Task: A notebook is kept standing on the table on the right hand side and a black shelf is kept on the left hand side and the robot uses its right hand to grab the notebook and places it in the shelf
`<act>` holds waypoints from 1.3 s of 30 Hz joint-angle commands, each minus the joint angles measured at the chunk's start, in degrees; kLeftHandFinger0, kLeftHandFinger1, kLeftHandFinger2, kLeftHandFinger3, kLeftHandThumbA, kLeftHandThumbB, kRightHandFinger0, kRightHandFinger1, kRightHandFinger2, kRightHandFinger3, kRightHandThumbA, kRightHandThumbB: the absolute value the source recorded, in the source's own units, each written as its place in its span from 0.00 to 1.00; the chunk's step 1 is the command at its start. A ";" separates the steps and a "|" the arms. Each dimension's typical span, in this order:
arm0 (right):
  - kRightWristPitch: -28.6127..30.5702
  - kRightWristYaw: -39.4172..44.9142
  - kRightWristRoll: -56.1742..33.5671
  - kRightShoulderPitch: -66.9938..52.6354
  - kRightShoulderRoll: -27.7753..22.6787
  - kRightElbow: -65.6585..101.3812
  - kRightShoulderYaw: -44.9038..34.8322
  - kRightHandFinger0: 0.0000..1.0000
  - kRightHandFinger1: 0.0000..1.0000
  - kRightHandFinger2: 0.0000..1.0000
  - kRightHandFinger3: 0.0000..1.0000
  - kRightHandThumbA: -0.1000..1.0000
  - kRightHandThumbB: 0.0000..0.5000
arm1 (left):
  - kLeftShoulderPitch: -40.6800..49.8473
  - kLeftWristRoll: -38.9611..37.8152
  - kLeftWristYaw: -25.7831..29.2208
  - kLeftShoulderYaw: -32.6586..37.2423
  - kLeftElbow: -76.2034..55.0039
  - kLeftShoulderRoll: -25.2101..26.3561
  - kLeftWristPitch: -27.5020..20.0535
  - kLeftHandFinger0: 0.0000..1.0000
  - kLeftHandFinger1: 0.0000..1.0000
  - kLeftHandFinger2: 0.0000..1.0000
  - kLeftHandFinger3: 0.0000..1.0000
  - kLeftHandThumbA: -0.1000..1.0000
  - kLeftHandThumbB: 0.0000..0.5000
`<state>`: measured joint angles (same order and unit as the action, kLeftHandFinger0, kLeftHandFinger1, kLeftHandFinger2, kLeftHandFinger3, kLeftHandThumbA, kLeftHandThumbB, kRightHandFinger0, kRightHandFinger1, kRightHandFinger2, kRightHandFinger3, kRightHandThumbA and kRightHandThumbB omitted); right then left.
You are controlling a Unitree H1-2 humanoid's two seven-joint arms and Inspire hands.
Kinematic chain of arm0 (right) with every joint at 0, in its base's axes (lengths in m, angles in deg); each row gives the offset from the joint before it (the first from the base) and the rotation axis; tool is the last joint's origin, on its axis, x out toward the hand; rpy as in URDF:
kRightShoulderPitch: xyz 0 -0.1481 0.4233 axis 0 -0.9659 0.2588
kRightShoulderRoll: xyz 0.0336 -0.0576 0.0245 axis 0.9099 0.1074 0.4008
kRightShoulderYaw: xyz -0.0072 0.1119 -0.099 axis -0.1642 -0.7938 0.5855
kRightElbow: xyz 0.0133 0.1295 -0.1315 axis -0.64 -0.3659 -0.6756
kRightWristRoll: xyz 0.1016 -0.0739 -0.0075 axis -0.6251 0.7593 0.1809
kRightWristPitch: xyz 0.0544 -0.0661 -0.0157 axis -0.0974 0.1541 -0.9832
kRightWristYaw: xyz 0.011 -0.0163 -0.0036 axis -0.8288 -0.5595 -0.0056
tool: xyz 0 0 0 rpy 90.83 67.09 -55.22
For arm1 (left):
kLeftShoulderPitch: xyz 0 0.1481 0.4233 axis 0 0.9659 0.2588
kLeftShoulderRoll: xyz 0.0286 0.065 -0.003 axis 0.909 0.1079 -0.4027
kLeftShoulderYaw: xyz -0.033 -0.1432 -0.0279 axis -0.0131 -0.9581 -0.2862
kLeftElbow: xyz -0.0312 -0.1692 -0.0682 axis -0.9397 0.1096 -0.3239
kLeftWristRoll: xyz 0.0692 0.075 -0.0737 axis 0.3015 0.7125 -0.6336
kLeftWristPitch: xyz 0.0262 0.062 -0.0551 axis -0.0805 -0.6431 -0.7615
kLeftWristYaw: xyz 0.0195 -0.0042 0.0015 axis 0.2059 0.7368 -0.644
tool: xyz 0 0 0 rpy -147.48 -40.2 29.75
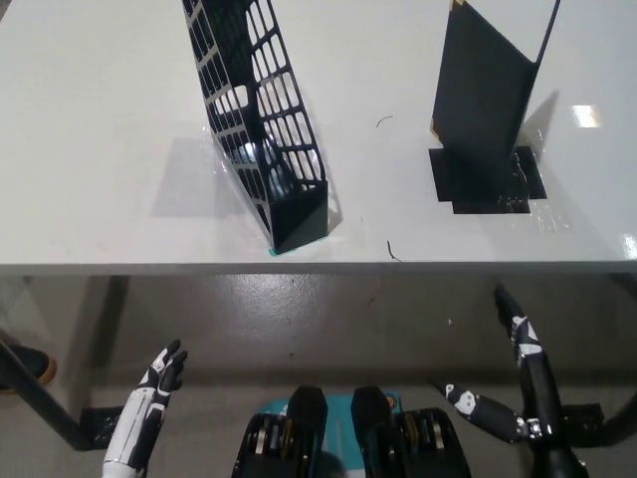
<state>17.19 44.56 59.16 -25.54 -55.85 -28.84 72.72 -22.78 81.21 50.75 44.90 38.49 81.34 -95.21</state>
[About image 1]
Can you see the black shoe tan sole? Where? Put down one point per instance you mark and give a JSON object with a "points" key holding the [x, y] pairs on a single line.
{"points": [[30, 361]]}

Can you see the clear tape patch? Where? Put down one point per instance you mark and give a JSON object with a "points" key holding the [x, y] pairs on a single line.
{"points": [[550, 219]]}

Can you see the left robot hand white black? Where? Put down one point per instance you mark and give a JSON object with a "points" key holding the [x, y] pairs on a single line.
{"points": [[137, 418]]}

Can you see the teal tape piece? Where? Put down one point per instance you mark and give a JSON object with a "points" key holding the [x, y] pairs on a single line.
{"points": [[273, 252]]}

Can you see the black mesh file shelf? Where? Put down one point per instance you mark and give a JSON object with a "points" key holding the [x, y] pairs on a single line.
{"points": [[293, 219]]}

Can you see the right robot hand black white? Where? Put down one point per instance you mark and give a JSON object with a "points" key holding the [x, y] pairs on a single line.
{"points": [[540, 393]]}

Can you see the black metal table leg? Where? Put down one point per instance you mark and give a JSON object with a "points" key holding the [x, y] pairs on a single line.
{"points": [[40, 398]]}

